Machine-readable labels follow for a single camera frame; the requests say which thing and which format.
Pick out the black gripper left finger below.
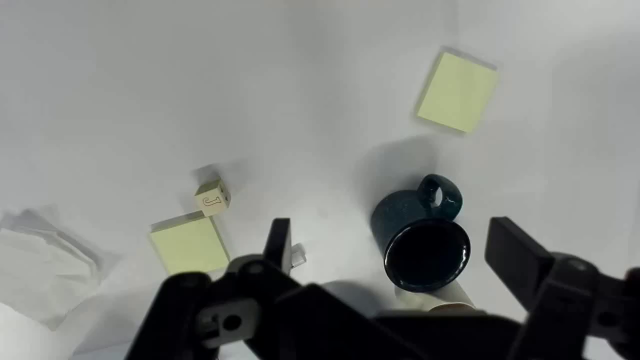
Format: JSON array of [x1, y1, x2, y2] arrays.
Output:
[[126, 217, 304, 360]]

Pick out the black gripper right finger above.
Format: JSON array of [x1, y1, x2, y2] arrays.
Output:
[[484, 217, 640, 360]]

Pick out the small cream wooden block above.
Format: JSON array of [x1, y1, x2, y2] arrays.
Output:
[[192, 178, 232, 218]]

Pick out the white foam block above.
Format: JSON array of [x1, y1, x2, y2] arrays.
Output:
[[145, 210, 232, 277]]

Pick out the dark teal mug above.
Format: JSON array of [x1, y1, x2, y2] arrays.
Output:
[[369, 172, 471, 295]]

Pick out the yellow sticky note pad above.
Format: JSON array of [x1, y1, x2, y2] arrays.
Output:
[[414, 47, 499, 138]]

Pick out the crumpled white tissue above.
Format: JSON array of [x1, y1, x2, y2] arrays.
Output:
[[0, 206, 124, 333]]

